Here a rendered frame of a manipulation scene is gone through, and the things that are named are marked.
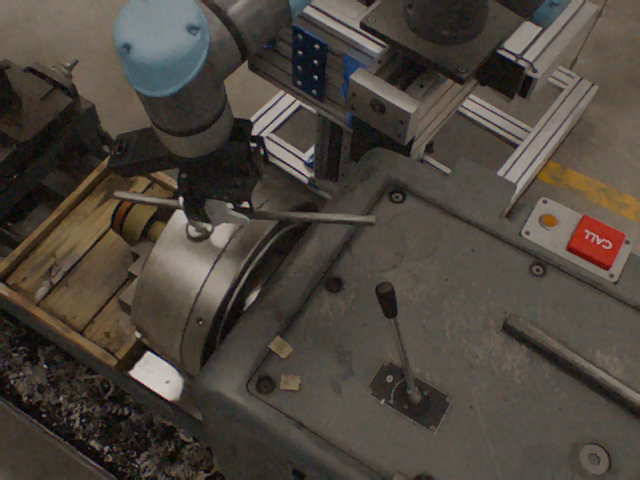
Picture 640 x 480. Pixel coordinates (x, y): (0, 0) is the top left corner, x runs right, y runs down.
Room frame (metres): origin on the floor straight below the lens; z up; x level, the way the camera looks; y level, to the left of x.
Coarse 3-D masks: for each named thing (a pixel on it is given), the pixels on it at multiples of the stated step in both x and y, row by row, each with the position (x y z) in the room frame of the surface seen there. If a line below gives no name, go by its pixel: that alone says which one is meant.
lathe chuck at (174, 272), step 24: (264, 192) 0.57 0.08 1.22; (168, 240) 0.48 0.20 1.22; (192, 240) 0.48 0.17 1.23; (216, 240) 0.48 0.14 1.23; (144, 264) 0.45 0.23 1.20; (168, 264) 0.45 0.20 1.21; (192, 264) 0.45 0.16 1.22; (144, 288) 0.43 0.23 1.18; (168, 288) 0.42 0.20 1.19; (192, 288) 0.42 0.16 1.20; (144, 312) 0.41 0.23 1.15; (168, 312) 0.40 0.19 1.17; (168, 336) 0.38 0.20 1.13
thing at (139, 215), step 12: (132, 192) 0.63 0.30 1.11; (120, 204) 0.60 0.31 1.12; (132, 204) 0.60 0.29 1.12; (144, 204) 0.60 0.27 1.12; (120, 216) 0.58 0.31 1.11; (132, 216) 0.58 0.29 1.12; (144, 216) 0.58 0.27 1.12; (120, 228) 0.57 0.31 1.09; (132, 228) 0.56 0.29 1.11; (144, 228) 0.56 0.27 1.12; (156, 228) 0.57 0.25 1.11; (132, 240) 0.55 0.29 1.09
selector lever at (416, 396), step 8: (392, 320) 0.32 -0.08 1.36; (392, 328) 0.32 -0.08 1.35; (400, 336) 0.31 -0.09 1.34; (400, 344) 0.31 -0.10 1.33; (400, 352) 0.30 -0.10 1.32; (400, 360) 0.30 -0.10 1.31; (408, 360) 0.30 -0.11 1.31; (408, 368) 0.29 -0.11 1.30; (408, 376) 0.29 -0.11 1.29; (408, 384) 0.28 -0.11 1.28; (408, 392) 0.28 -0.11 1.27; (416, 392) 0.28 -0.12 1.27; (424, 392) 0.28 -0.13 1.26; (400, 400) 0.27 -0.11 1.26; (408, 400) 0.27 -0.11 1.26; (416, 400) 0.27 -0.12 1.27; (424, 400) 0.27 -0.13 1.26; (408, 408) 0.26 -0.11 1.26; (416, 408) 0.26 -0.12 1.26; (424, 408) 0.26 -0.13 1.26
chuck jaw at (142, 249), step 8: (144, 240) 0.55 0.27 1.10; (136, 248) 0.53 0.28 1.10; (144, 248) 0.53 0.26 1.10; (136, 256) 0.52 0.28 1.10; (144, 256) 0.52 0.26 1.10; (136, 264) 0.50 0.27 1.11; (136, 272) 0.49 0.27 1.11; (136, 280) 0.48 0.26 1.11; (128, 288) 0.46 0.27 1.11; (120, 296) 0.45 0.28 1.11; (128, 296) 0.45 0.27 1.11; (120, 304) 0.44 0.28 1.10; (128, 304) 0.44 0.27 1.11; (128, 312) 0.43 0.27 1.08; (136, 328) 0.41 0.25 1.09; (144, 336) 0.40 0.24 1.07
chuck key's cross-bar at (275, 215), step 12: (120, 192) 0.50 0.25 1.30; (156, 204) 0.49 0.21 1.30; (168, 204) 0.49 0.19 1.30; (252, 216) 0.47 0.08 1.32; (264, 216) 0.47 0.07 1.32; (276, 216) 0.46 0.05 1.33; (288, 216) 0.46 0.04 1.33; (300, 216) 0.46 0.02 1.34; (312, 216) 0.46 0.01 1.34; (324, 216) 0.46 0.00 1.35; (336, 216) 0.45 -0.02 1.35; (348, 216) 0.45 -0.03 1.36; (360, 216) 0.45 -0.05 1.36; (372, 216) 0.45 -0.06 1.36
